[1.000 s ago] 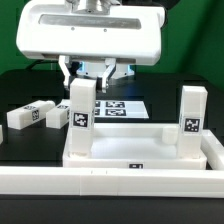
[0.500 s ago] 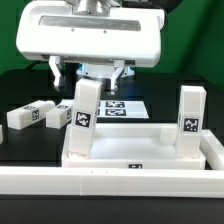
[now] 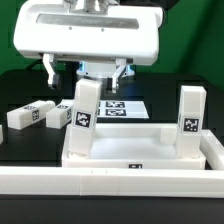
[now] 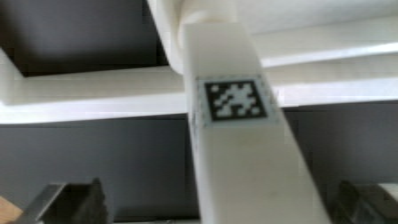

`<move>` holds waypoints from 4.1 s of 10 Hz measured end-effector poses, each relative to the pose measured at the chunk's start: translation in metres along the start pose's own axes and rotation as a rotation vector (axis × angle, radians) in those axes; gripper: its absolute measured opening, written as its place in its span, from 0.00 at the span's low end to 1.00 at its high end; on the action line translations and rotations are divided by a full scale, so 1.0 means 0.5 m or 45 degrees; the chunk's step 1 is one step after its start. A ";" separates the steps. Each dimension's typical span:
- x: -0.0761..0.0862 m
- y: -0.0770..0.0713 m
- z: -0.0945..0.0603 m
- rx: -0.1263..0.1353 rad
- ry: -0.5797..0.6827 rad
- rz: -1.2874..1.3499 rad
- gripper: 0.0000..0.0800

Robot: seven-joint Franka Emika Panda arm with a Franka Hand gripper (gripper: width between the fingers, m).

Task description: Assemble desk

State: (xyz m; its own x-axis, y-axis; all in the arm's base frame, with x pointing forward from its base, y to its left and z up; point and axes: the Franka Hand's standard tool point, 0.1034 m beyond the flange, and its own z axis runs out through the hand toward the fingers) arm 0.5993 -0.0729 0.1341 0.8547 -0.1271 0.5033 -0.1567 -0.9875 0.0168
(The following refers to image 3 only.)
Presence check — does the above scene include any black cable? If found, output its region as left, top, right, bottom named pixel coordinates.
left=25, top=59, right=44, bottom=71

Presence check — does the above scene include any white L-shaped fence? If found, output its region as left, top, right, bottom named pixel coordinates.
left=0, top=134, right=224, bottom=198

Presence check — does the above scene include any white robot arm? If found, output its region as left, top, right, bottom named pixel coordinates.
left=13, top=0, right=164, bottom=92

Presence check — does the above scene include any white marker sheet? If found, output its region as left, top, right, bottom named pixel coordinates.
left=60, top=98, right=150, bottom=119

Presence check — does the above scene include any white desk top tray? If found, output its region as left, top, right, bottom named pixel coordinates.
left=61, top=123, right=206, bottom=170

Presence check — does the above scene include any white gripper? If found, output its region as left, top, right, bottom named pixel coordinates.
left=13, top=0, right=163, bottom=93

